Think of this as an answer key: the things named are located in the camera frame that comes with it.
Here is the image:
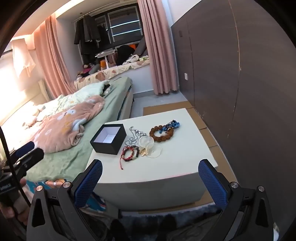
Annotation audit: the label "person's left hand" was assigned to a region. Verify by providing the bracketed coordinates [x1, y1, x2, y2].
[0, 178, 31, 219]

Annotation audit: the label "black box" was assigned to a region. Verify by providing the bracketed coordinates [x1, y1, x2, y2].
[90, 123, 127, 155]

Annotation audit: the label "black bag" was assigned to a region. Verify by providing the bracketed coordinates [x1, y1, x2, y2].
[116, 45, 133, 65]

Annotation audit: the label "dark wooden wardrobe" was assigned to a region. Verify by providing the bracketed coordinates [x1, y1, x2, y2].
[171, 0, 296, 234]

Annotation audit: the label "pink curtain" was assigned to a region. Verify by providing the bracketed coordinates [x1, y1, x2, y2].
[34, 16, 76, 98]
[137, 0, 180, 95]

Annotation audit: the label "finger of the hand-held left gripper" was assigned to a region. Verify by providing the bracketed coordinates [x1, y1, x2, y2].
[10, 142, 36, 163]
[14, 147, 45, 173]

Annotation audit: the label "blue braided bracelet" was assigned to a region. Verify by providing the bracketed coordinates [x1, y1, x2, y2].
[158, 120, 181, 134]

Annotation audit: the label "patterned platform mattress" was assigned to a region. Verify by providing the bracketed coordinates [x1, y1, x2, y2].
[74, 59, 151, 91]

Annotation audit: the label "cardboard floor sheet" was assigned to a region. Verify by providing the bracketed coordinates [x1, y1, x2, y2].
[143, 101, 238, 208]

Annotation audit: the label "white printed cushion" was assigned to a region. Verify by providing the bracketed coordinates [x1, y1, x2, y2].
[124, 54, 149, 65]

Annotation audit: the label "colourful plush pile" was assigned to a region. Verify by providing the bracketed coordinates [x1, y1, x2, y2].
[77, 63, 100, 78]

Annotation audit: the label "black cable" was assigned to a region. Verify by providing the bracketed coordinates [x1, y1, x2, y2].
[0, 127, 31, 207]

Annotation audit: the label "small white folding table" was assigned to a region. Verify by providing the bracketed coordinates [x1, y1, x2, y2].
[96, 49, 117, 69]

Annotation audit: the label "dark bead bracelet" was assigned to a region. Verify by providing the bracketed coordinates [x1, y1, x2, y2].
[133, 145, 145, 158]

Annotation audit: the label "brown bead bracelet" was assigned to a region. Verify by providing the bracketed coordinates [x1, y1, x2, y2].
[149, 125, 174, 143]

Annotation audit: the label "silver chain necklace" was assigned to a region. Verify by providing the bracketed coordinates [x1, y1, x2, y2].
[124, 126, 148, 149]

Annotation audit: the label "bed with green sheet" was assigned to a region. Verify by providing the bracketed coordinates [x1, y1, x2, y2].
[0, 76, 134, 184]

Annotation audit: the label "grey pillow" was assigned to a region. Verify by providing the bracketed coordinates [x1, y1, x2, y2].
[132, 37, 149, 57]

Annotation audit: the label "window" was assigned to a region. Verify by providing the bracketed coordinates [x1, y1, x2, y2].
[94, 10, 143, 45]

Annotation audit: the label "grey shaggy rug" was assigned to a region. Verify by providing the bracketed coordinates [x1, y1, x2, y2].
[111, 203, 223, 241]

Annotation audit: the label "red bead bracelet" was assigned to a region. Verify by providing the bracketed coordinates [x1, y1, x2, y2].
[120, 145, 137, 170]

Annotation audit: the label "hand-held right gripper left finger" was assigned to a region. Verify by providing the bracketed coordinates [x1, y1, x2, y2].
[26, 159, 103, 241]

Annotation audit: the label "dark hanging clothes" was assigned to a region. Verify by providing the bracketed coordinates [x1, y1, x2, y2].
[74, 14, 112, 63]

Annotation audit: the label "light green quilt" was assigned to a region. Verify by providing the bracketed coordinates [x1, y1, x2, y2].
[50, 80, 114, 112]

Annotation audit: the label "pink printed blanket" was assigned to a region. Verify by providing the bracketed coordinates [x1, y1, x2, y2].
[33, 95, 106, 153]

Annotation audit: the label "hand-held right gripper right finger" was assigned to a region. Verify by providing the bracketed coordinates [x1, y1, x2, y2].
[198, 159, 280, 241]

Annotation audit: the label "white hanging cloth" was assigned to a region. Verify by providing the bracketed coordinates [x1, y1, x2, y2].
[10, 37, 36, 79]

